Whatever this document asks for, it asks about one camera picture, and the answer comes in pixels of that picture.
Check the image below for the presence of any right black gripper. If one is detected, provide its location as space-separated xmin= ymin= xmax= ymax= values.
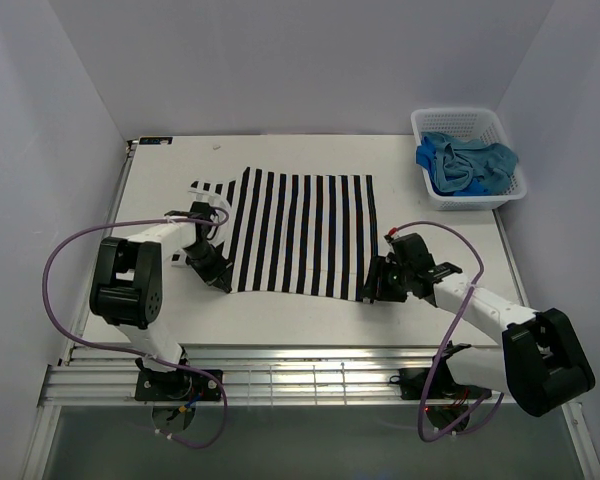
xmin=359 ymin=255 xmax=413 ymax=303

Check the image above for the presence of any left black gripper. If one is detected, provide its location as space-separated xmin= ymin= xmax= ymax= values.
xmin=184 ymin=243 xmax=231 ymax=293

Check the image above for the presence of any black white striped tank top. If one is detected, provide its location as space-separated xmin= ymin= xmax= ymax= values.
xmin=189 ymin=167 xmax=379 ymax=302

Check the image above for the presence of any light blue tank top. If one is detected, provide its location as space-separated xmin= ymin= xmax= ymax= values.
xmin=421 ymin=132 xmax=518 ymax=196

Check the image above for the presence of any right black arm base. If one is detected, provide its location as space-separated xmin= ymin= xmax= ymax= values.
xmin=389 ymin=367 xmax=467 ymax=400

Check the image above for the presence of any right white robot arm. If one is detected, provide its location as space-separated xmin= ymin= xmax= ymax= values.
xmin=362 ymin=254 xmax=595 ymax=417

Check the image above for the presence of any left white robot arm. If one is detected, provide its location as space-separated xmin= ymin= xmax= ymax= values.
xmin=89 ymin=216 xmax=233 ymax=400

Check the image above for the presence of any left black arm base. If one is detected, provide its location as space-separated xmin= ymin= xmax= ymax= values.
xmin=134 ymin=370 xmax=223 ymax=402

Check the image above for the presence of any royal blue tank top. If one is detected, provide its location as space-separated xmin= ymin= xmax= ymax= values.
xmin=416 ymin=138 xmax=491 ymax=197

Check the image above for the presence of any white plastic basket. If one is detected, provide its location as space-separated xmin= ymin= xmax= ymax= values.
xmin=411 ymin=107 xmax=527 ymax=210

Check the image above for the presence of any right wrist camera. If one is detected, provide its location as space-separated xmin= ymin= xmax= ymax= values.
xmin=384 ymin=229 xmax=436 ymax=275

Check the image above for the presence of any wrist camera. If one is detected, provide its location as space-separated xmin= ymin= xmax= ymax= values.
xmin=384 ymin=229 xmax=436 ymax=275
xmin=165 ymin=201 xmax=220 ymax=238

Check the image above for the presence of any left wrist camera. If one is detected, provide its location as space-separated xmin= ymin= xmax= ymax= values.
xmin=165 ymin=201 xmax=220 ymax=238

